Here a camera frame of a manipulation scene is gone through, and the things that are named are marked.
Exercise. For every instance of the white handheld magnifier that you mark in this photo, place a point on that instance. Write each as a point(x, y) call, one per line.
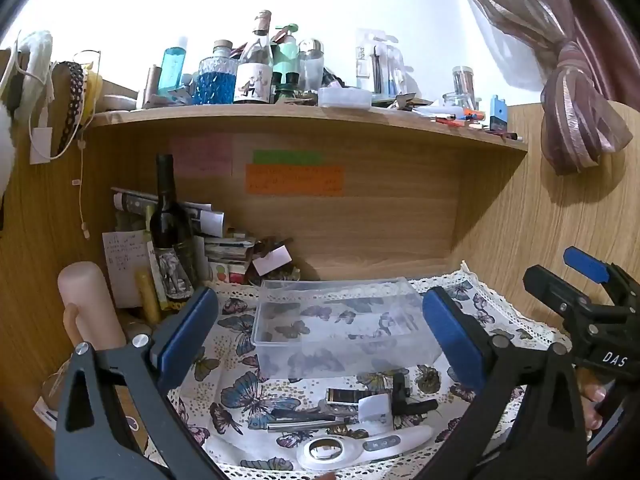
point(370, 445)

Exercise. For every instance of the rolled magazine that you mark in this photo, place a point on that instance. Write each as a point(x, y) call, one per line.
point(132, 202)

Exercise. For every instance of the small white card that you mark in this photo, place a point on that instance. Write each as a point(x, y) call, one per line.
point(375, 407)

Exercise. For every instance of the brown cardboard tube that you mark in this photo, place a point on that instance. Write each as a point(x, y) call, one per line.
point(152, 87)

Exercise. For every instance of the black plastic tool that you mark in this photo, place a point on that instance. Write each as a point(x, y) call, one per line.
point(402, 395)

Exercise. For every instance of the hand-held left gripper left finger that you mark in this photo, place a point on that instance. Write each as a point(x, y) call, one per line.
point(187, 332)

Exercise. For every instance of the green sticky note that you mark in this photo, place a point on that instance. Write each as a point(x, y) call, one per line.
point(287, 157)

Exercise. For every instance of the pale pink pillar candle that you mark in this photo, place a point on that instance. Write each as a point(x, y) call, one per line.
point(87, 300)

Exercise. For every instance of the wooden shelf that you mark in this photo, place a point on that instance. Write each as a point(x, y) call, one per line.
point(300, 122)

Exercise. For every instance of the small translucent plastic box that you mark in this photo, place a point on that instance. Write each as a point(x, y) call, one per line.
point(345, 97)

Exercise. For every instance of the clear plastic container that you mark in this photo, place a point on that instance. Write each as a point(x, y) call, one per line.
point(345, 325)

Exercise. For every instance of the dark wine bottle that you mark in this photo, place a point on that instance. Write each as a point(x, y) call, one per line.
point(170, 230)

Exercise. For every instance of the tall light blue bottle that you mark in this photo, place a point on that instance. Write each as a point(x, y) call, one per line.
point(172, 70)

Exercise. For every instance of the yellow candle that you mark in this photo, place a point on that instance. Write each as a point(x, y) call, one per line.
point(147, 295)

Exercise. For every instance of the patterned headband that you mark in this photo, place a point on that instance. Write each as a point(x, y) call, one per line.
point(72, 105)

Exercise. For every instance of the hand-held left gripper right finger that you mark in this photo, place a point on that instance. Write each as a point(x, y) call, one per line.
point(452, 335)

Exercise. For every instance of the striped mauve curtain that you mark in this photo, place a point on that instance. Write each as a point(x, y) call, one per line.
point(575, 85)

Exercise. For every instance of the clear glass bottle with label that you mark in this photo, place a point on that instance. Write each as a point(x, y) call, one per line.
point(254, 70)

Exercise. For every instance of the faceted bottle with blue beads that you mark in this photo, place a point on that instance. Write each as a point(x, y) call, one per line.
point(214, 82)

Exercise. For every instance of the pink sticky note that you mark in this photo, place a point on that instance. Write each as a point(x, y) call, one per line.
point(200, 156)

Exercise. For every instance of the silver metal pen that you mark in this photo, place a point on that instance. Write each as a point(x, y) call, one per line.
point(310, 425)

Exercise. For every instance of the person's right hand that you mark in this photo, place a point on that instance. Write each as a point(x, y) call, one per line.
point(594, 395)

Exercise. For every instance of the handwritten note paper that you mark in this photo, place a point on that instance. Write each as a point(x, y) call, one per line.
point(122, 265)

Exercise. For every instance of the dark metal tool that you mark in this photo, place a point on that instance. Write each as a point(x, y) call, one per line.
point(305, 414)

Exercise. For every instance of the white label card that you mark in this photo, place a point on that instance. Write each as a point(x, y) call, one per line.
point(272, 260)

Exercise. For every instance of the blister packs of tools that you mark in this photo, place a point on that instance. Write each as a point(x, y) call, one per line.
point(380, 65)

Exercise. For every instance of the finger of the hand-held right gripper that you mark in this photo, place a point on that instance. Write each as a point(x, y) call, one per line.
point(585, 264)
point(552, 285)

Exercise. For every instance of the orange sticky note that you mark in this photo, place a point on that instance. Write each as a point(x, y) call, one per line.
point(295, 180)

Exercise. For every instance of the stack of books and papers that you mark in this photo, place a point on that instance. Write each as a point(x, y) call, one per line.
point(227, 255)

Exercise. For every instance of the clear plastic bottle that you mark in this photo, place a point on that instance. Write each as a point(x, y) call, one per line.
point(311, 67)

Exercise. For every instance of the glass jar with tubes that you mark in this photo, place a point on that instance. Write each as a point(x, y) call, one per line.
point(463, 82)

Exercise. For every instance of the green pump bottle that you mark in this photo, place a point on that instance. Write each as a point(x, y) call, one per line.
point(286, 60)

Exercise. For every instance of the butterfly print tablecloth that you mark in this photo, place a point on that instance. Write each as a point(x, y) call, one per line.
point(235, 400)

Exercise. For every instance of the blue plastic block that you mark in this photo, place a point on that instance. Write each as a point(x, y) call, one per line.
point(498, 115)

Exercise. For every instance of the yellow hanging ornament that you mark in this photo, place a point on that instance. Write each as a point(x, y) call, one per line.
point(94, 92)

